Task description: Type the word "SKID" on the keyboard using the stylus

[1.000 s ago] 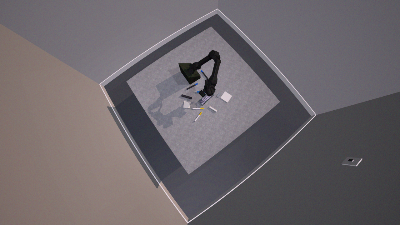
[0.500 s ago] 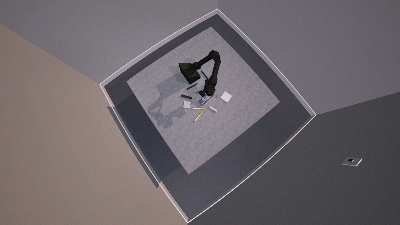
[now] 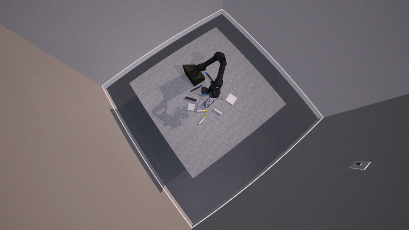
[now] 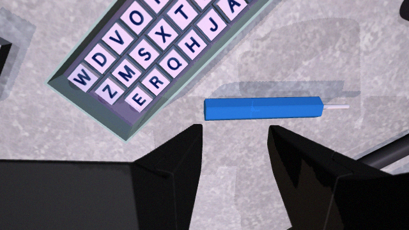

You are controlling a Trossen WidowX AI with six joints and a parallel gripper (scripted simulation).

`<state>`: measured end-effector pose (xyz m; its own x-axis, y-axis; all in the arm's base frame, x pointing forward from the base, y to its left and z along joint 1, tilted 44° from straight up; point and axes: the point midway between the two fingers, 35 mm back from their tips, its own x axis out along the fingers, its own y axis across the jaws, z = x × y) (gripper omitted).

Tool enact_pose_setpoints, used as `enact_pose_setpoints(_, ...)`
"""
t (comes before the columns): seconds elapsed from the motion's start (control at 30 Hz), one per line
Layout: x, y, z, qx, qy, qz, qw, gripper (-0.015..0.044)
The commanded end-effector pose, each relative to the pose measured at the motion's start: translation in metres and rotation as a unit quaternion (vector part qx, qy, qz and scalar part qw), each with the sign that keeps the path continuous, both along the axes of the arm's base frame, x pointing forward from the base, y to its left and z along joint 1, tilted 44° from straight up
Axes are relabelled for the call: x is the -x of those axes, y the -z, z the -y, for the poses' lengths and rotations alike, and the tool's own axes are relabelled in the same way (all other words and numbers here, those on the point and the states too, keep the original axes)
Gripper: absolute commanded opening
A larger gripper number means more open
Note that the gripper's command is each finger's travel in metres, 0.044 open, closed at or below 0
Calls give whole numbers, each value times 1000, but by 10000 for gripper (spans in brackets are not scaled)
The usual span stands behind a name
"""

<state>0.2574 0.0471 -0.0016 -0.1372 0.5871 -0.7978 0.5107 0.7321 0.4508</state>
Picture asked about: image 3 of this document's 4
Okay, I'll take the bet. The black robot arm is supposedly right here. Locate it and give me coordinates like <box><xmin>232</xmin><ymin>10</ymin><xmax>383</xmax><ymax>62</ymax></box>
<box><xmin>191</xmin><ymin>51</ymin><xmax>227</xmax><ymax>98</ymax></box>

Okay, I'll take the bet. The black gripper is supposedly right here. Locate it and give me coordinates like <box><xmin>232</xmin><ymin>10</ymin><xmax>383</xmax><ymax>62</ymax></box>
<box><xmin>201</xmin><ymin>87</ymin><xmax>212</xmax><ymax>94</ymax></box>

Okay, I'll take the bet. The keyboard with white letter keys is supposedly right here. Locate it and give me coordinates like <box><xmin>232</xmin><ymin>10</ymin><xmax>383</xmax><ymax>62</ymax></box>
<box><xmin>203</xmin><ymin>97</ymin><xmax>218</xmax><ymax>108</ymax></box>

